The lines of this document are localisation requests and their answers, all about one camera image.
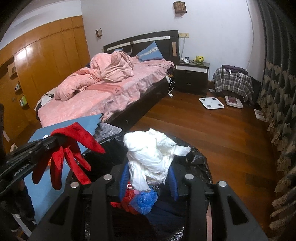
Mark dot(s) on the blue plastic bag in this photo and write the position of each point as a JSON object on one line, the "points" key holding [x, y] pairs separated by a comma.
{"points": [[144, 200]]}

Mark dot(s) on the pink quilt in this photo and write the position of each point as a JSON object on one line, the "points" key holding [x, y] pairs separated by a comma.
{"points": [[76, 85]]}

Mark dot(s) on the white bathroom scale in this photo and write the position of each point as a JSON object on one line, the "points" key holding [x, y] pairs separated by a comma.
{"points": [[211, 102]]}

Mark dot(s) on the blue table mat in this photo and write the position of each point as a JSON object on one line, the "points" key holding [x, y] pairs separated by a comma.
{"points": [[85, 122]]}

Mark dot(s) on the wooden wardrobe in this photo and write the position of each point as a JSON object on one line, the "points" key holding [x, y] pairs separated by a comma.
{"points": [[46, 58]]}

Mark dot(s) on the blue pillow with white band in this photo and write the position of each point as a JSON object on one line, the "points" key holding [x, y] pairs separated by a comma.
{"points": [[150, 52]]}

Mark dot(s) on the green bottle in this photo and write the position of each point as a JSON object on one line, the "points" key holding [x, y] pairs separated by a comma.
{"points": [[23, 101]]}

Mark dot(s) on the small white device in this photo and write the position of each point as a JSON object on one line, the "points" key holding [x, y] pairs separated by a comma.
{"points": [[185, 60]]}

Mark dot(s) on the wall socket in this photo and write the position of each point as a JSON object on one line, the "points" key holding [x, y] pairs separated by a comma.
{"points": [[184, 35]]}

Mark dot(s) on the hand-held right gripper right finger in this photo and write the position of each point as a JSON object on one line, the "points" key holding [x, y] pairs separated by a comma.
{"points": [[173, 185]]}

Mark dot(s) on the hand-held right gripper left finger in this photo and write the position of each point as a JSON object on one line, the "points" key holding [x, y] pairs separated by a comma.
{"points": [[123, 183]]}

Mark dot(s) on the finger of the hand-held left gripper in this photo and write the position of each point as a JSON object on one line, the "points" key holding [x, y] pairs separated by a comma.
{"points": [[37, 142], [47, 148]]}

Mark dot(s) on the dark clothes pile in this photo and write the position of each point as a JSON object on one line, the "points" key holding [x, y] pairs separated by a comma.
{"points": [[233, 69]]}

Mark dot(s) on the white flat box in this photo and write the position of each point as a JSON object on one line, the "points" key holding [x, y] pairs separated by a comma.
{"points": [[259, 114]]}

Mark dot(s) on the person's leg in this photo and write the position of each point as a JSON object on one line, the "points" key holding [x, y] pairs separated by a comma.
{"points": [[24, 201]]}

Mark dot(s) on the yellow plush toy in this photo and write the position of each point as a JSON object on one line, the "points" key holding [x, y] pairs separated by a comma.
{"points": [[199, 59]]}

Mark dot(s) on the black nightstand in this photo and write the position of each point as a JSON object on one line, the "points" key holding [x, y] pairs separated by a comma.
{"points": [[192, 78]]}

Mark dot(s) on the bed with pink sheet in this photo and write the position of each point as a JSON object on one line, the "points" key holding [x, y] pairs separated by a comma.
{"points": [[92, 99]]}

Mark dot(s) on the scale with red centre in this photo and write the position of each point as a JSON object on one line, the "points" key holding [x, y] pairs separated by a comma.
{"points": [[233, 101]]}

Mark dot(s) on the white and black clothes heap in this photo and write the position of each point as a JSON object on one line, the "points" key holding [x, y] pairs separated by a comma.
{"points": [[45, 100]]}

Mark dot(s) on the black trash bin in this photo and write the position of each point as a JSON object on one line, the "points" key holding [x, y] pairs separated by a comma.
{"points": [[198, 166]]}

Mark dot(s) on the grey quilted cloth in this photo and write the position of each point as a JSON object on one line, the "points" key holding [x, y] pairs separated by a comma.
{"points": [[108, 131]]}

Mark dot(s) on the wooden wall lamp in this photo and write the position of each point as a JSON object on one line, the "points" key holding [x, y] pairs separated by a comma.
{"points": [[99, 32], [180, 7]]}

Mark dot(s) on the dark patterned curtain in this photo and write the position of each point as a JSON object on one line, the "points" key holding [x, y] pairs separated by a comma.
{"points": [[282, 104]]}

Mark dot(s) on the plaid cloth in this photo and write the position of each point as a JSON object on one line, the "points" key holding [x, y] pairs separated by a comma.
{"points": [[231, 85]]}

